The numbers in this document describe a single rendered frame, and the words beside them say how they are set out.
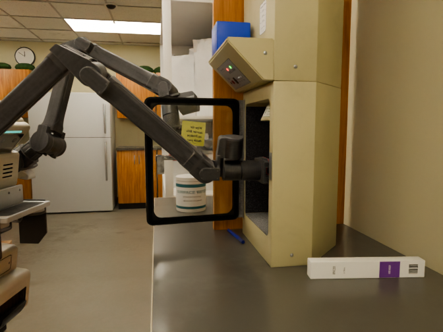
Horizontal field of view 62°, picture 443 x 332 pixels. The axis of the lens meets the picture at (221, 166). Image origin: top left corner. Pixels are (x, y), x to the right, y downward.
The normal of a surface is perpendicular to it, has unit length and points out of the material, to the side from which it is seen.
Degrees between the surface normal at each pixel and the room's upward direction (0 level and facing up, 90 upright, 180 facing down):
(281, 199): 90
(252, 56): 90
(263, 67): 90
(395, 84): 90
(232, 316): 0
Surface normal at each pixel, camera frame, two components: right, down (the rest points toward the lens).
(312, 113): 0.18, 0.11
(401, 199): -0.98, 0.02
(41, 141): -0.25, -0.18
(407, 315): 0.00, -0.99
